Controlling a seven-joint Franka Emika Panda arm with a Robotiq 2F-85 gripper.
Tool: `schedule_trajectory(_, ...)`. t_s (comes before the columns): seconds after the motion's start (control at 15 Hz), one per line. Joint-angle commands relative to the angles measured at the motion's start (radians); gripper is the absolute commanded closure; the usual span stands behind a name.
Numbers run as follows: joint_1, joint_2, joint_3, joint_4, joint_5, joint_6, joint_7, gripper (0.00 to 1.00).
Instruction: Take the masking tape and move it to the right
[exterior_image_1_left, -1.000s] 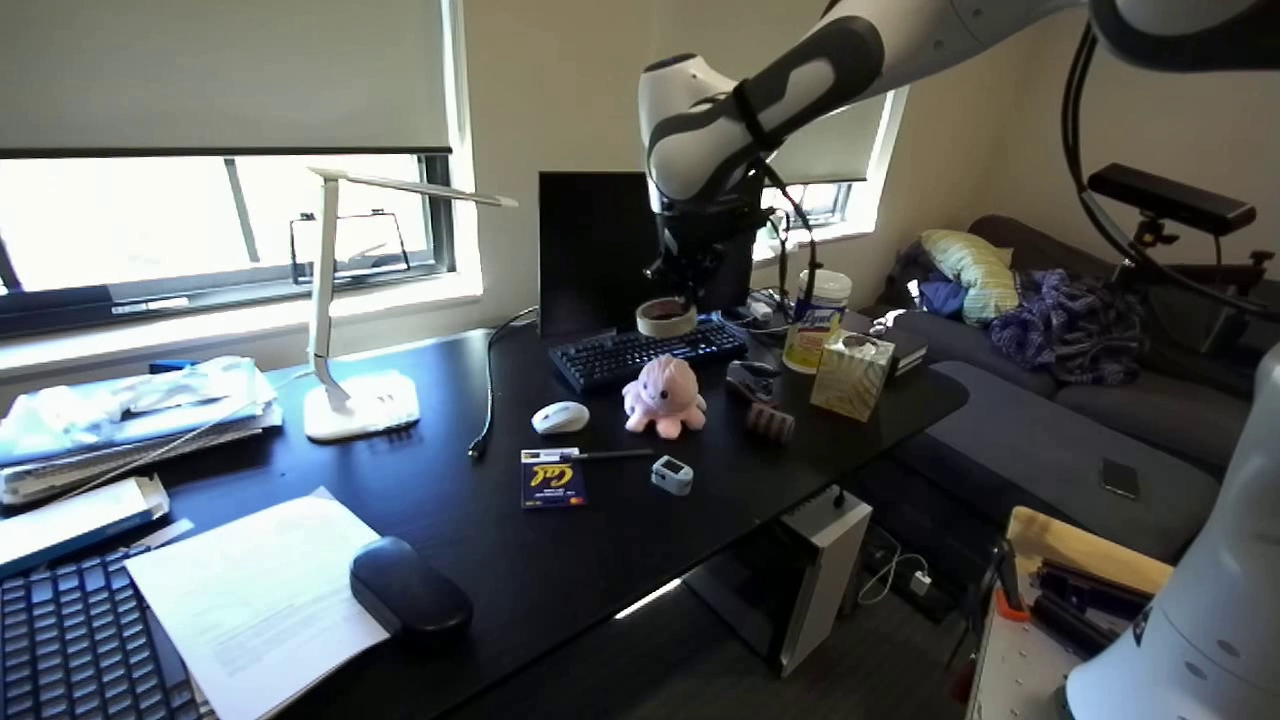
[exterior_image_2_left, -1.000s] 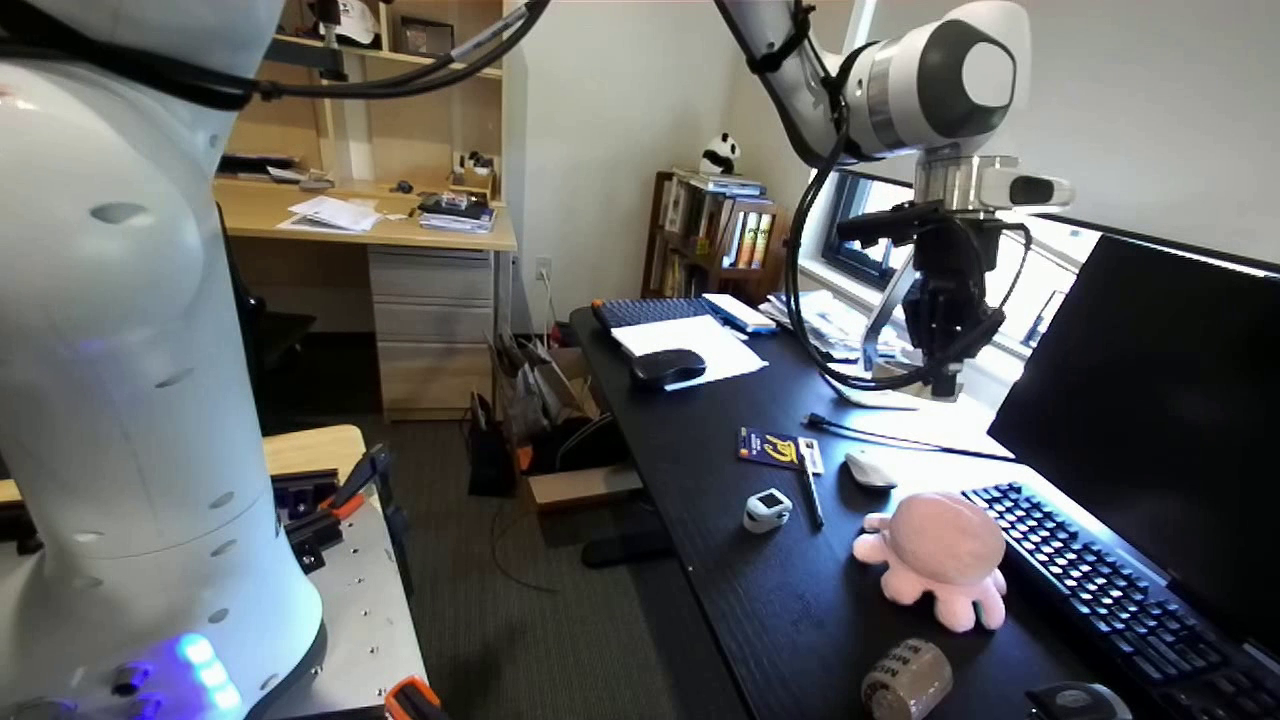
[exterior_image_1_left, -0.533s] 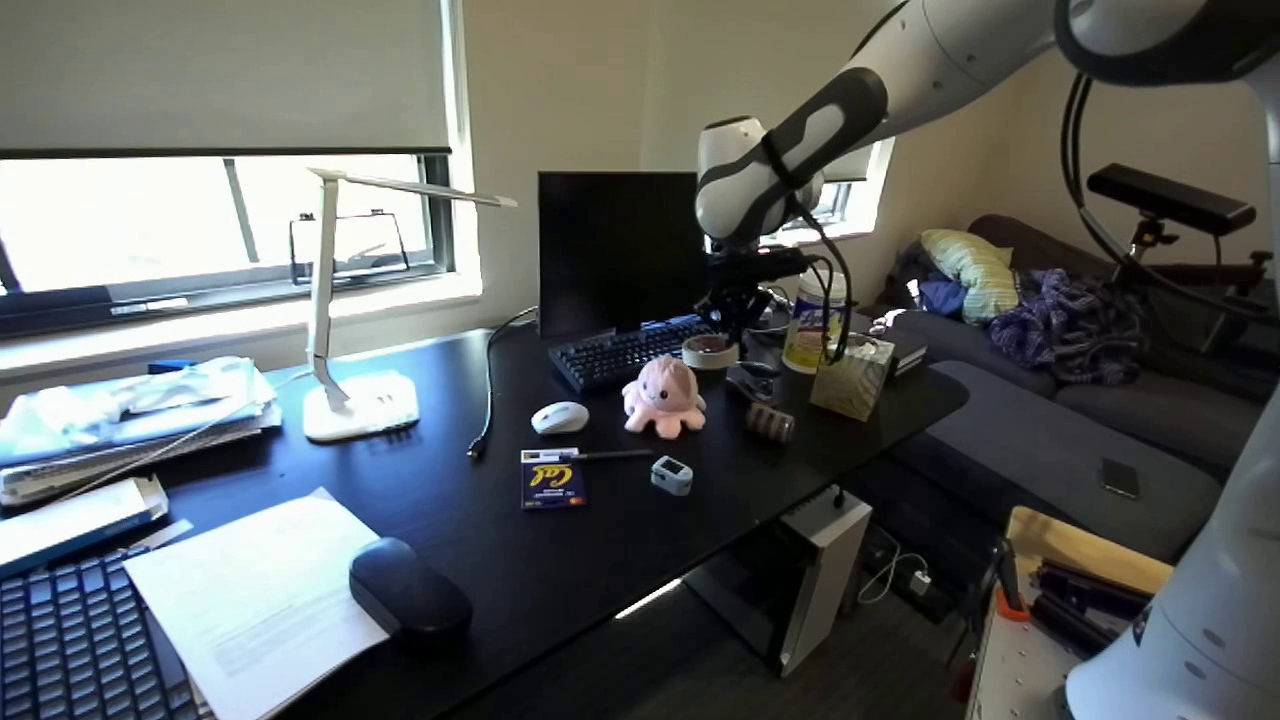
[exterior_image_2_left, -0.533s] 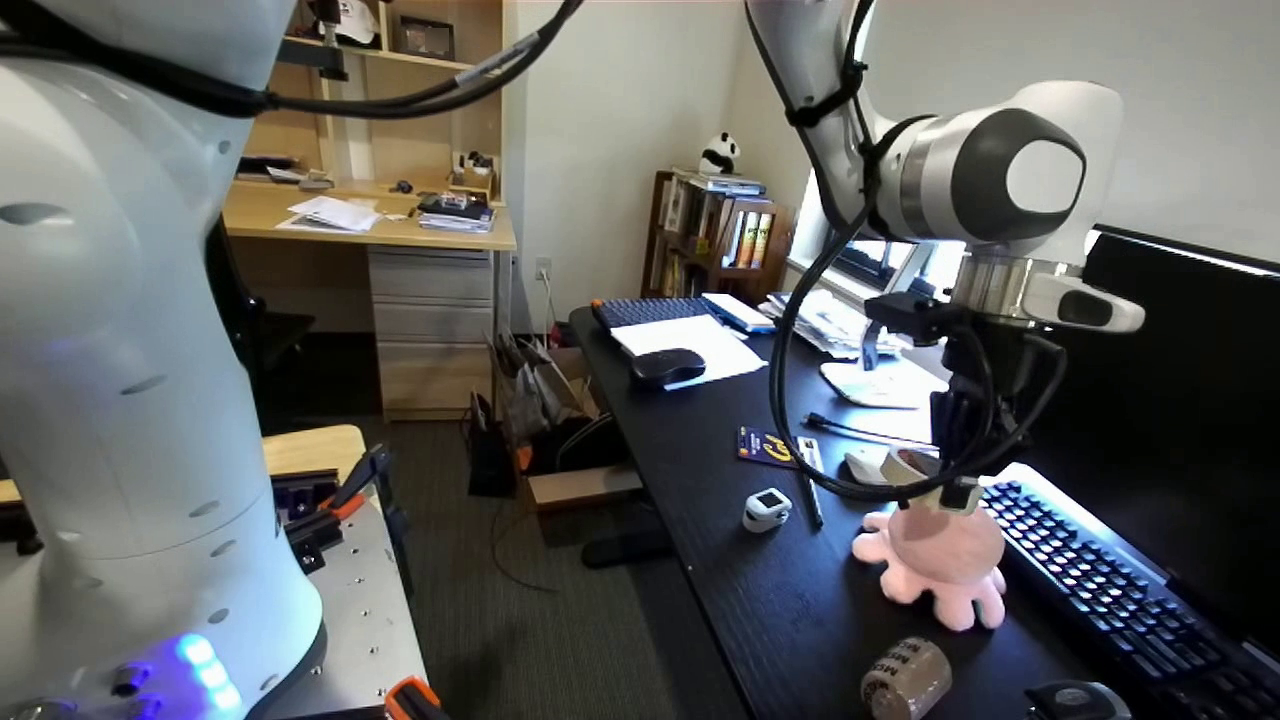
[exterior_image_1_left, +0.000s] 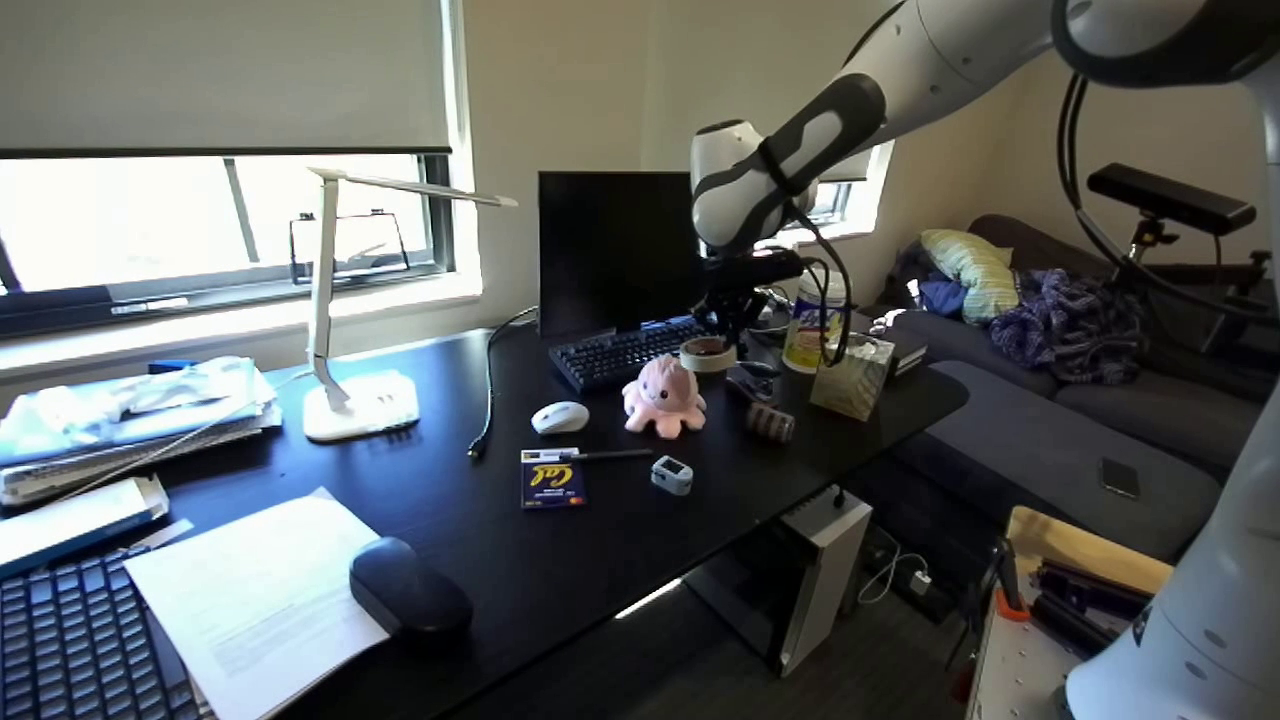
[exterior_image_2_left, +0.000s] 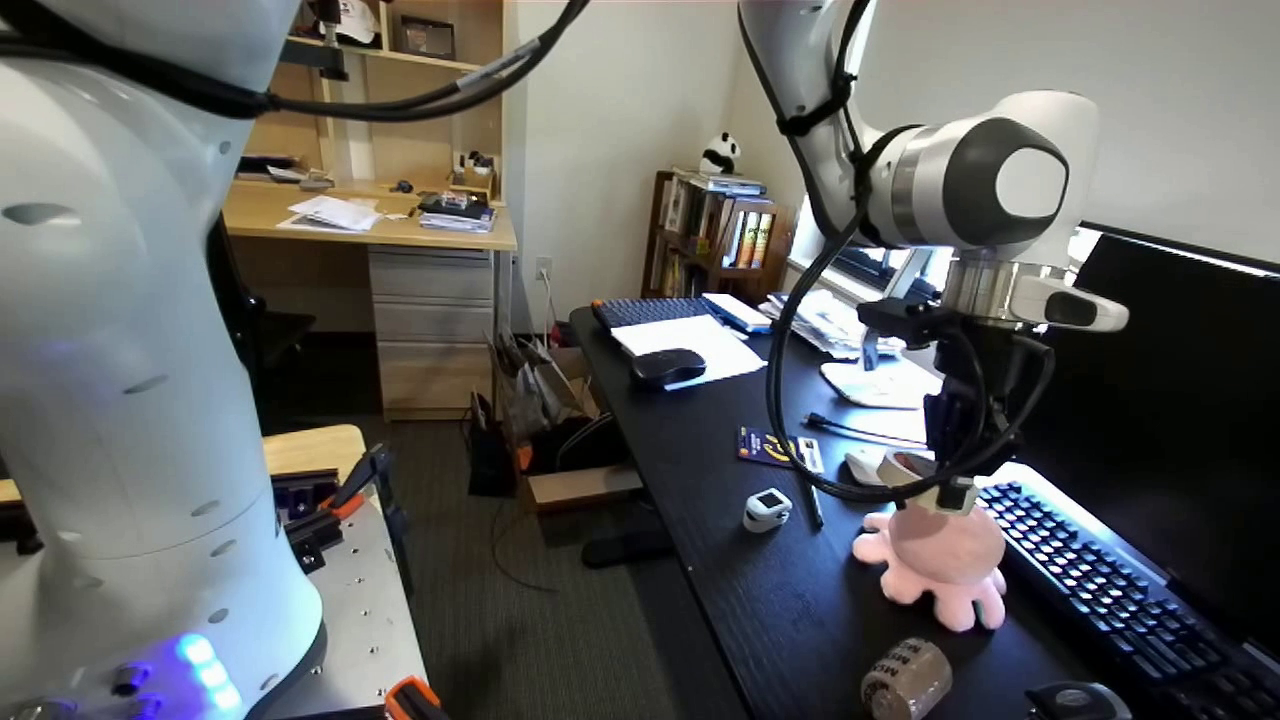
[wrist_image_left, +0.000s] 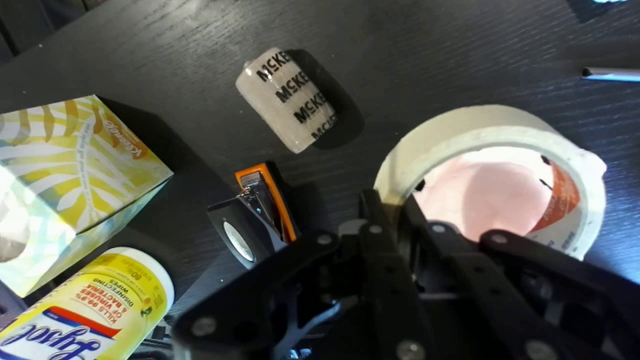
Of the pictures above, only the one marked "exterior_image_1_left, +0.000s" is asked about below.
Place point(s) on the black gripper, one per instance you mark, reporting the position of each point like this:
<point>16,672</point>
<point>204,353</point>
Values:
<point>748,305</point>

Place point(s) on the white masking tape roll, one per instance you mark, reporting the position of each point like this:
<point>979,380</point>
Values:
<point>706,361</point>

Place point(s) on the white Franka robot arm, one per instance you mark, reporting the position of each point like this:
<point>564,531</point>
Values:
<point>802,147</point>

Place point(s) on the yellow label wipes canister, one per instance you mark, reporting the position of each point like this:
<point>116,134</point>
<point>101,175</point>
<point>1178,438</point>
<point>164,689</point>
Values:
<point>804,350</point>

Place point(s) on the pink octopus plush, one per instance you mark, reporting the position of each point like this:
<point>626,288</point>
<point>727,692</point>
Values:
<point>666,394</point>

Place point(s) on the brown ridged cylinder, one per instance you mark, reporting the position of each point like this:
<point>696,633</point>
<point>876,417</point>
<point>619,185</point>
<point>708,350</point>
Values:
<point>769,425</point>

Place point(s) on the black computer keyboard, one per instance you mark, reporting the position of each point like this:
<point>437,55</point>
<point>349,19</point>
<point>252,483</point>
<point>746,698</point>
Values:
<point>600,359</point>

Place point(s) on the yellow white tissue box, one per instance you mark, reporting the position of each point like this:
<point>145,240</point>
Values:
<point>855,378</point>

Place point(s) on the black computer monitor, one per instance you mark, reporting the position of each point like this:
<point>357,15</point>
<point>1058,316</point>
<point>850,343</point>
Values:
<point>600,240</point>

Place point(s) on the grey pen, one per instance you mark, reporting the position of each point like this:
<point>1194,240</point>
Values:
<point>614,455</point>

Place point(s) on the white black computer tower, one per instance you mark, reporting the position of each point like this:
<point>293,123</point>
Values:
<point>824,560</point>

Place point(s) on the pale green pillow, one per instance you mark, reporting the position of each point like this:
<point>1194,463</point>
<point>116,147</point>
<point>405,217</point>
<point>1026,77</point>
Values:
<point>975,267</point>

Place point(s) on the white roller blind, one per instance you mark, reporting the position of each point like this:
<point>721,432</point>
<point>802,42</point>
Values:
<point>746,66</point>
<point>213,74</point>

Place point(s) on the purple clothing pile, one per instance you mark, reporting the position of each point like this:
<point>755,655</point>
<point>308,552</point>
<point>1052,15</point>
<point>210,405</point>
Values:
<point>1066,322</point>

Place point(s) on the white desk lamp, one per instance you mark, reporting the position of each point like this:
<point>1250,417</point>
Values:
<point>357,405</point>

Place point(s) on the robot mounting table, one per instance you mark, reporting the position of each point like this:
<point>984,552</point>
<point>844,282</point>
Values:
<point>1066,546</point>

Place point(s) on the black computer mouse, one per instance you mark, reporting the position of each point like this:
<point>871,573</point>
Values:
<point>405,586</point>

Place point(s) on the small dark flat device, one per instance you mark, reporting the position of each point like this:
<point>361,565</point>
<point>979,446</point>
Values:
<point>1120,476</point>

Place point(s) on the orange black clamp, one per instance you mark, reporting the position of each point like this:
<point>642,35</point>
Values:
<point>1081,607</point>

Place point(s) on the white printed paper sheet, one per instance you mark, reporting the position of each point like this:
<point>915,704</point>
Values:
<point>252,603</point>

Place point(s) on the stack of papers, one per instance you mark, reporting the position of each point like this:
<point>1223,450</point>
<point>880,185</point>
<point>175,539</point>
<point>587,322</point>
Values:
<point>132,414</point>

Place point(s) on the white notebook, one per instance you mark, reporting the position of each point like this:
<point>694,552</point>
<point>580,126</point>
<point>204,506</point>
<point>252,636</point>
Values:
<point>81,519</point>

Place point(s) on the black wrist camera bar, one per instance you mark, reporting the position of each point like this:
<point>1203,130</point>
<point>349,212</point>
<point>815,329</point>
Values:
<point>766,267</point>

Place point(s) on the black camera on tripod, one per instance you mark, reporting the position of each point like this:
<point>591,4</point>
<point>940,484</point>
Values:
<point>1174,200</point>

